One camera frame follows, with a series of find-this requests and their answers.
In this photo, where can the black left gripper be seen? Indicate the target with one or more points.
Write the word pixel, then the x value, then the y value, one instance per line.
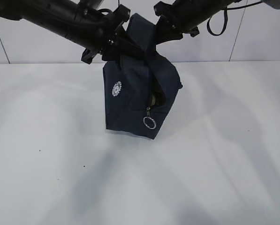
pixel 114 40

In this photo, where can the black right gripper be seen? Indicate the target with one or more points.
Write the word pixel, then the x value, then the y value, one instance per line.
pixel 169 27

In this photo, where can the navy blue lunch bag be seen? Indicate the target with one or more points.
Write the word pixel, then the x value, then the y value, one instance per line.
pixel 129 83

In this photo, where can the glass container with green lid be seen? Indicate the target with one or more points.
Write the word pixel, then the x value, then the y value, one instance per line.
pixel 157 99

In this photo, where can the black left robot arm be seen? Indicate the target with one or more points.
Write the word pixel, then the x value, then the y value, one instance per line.
pixel 75 22

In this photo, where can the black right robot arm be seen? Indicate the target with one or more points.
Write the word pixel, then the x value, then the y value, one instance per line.
pixel 184 16

